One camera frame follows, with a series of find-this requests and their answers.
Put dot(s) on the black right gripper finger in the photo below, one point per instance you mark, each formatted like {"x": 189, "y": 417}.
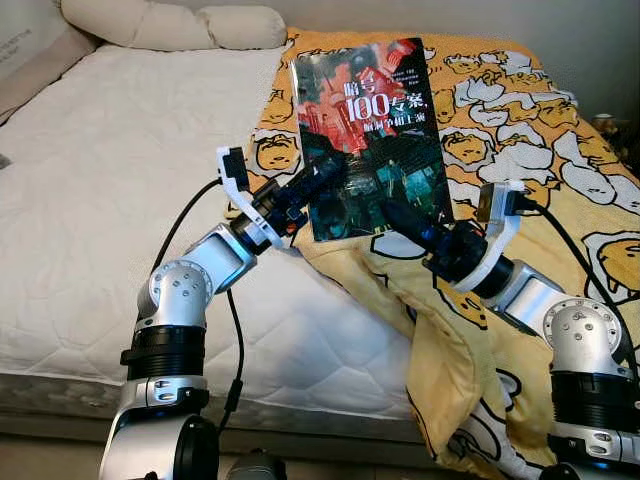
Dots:
{"x": 410, "y": 225}

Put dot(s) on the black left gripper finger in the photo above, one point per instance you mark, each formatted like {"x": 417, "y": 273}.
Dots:
{"x": 320, "y": 180}

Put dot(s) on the dark glossy cover book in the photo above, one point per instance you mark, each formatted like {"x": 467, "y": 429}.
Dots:
{"x": 370, "y": 130}

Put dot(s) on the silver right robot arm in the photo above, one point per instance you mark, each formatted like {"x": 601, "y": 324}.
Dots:
{"x": 580, "y": 330}

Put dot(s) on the yellow egg print blanket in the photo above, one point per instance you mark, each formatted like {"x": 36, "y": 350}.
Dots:
{"x": 520, "y": 150}

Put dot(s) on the small brown teddy bear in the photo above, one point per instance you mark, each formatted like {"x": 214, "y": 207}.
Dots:
{"x": 609, "y": 126}

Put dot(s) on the black nightstand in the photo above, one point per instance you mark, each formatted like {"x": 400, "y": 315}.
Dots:
{"x": 628, "y": 150}

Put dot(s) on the beige long pillow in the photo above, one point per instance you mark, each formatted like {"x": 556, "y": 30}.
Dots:
{"x": 150, "y": 25}

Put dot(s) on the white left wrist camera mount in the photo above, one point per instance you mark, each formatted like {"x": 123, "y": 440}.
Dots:
{"x": 240, "y": 205}

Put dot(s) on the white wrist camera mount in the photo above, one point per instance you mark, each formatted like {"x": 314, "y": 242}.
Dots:
{"x": 497, "y": 200}
{"x": 240, "y": 205}

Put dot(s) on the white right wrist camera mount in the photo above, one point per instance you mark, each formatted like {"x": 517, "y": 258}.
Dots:
{"x": 497, "y": 200}

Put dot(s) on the beige bed frame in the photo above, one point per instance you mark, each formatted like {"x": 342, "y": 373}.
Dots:
{"x": 60, "y": 427}

